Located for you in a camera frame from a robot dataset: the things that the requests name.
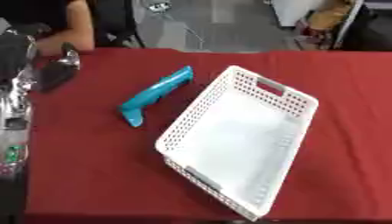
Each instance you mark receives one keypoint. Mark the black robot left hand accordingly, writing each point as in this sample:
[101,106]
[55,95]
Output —
[53,73]

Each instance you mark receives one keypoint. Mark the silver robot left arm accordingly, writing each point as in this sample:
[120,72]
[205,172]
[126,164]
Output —
[14,116]

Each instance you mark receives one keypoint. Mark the person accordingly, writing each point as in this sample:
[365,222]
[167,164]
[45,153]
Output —
[61,26]

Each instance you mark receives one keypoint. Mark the black chair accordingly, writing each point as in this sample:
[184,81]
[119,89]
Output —
[115,22]

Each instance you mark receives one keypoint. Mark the blue toy drill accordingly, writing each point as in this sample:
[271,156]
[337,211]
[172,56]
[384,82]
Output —
[153,93]

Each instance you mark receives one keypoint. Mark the white perforated plastic basket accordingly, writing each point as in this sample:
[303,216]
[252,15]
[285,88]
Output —
[240,137]

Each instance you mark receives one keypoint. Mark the bag with yellow cloth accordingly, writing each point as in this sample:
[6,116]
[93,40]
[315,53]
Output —
[326,26]

